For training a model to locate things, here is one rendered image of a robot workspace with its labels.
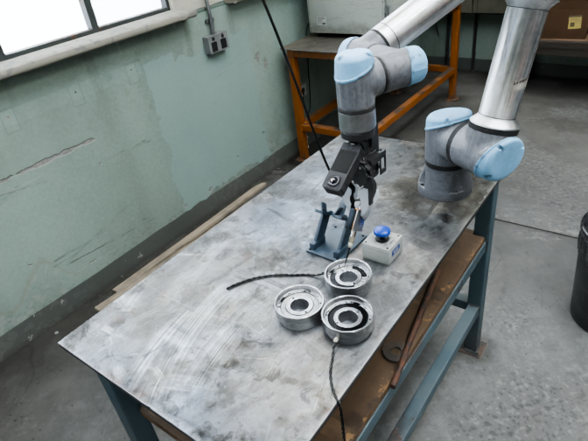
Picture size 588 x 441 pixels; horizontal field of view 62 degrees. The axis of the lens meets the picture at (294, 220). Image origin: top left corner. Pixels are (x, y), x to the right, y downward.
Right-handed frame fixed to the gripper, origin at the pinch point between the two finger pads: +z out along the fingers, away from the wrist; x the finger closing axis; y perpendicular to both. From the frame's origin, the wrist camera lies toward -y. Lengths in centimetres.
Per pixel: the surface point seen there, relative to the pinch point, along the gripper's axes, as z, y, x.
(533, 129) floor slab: 94, 269, 34
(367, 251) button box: 10.7, 1.3, -1.1
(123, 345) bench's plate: 13, -49, 28
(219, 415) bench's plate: 13, -49, -2
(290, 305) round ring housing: 10.7, -22.6, 2.8
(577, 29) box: 42, 333, 30
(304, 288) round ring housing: 9.8, -17.5, 3.1
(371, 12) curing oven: 0, 185, 109
